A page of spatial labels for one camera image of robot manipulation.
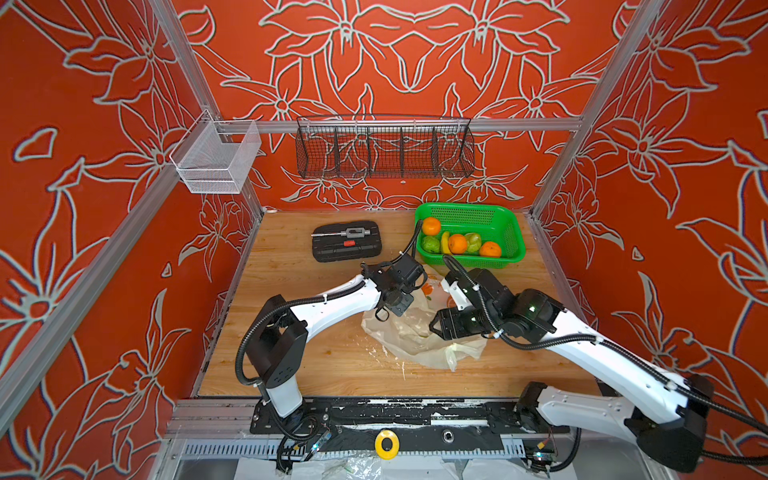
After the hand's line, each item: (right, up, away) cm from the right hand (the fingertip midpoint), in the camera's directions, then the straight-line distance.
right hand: (434, 326), depth 70 cm
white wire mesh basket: (-63, +46, +18) cm, 80 cm away
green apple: (+20, +20, +32) cm, 42 cm away
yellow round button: (-11, -28, 0) cm, 30 cm away
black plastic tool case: (-30, +18, +30) cm, 46 cm away
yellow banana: (+11, +19, +36) cm, 42 cm away
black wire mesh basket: (-11, +52, +27) cm, 60 cm away
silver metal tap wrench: (-23, +23, +34) cm, 47 cm away
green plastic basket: (+30, +27, +41) cm, 58 cm away
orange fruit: (+14, +19, +33) cm, 41 cm away
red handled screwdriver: (-24, +19, +31) cm, 44 cm away
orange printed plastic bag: (-5, -8, +16) cm, 18 cm away
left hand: (-8, +5, +15) cm, 18 cm away
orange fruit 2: (+25, +17, +31) cm, 44 cm away
